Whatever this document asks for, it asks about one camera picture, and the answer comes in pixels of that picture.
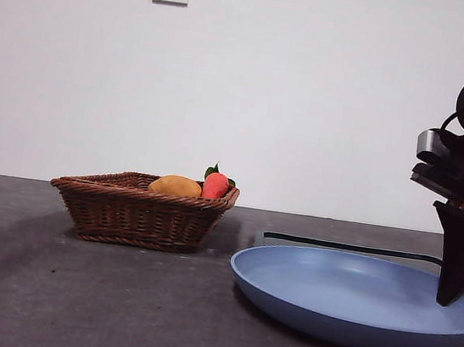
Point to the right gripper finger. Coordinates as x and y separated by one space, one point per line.
461 255

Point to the orange carrot with green leaves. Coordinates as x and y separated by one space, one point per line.
214 186

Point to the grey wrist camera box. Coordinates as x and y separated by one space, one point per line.
426 141

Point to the brown wicker basket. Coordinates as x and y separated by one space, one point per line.
136 216

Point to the blue round plate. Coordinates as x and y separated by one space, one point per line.
339 303

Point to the black flat tray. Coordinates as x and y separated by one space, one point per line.
334 244

